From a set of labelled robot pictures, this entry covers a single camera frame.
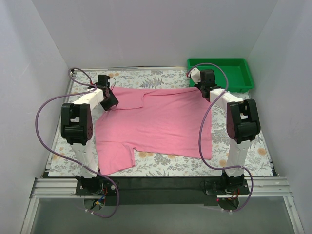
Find pink t shirt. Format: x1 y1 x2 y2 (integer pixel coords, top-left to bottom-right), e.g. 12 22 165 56
95 87 212 175

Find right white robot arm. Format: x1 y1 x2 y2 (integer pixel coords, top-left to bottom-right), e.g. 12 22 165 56
188 68 261 194

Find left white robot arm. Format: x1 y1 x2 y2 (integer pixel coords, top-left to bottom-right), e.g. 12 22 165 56
60 75 118 195

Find green plastic bin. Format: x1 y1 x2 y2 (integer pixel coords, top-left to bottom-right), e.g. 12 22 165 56
187 58 254 93

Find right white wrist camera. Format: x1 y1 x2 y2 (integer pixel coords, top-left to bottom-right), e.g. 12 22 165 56
187 68 200 84

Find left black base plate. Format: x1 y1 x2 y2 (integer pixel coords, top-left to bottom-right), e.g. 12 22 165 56
75 178 117 196

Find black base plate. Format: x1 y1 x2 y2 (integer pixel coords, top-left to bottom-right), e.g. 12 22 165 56
75 178 117 196
199 178 250 195

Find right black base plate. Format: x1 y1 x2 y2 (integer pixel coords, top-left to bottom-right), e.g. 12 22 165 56
199 178 250 195

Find aluminium frame rail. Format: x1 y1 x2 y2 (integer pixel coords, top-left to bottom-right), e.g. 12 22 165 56
28 176 304 234

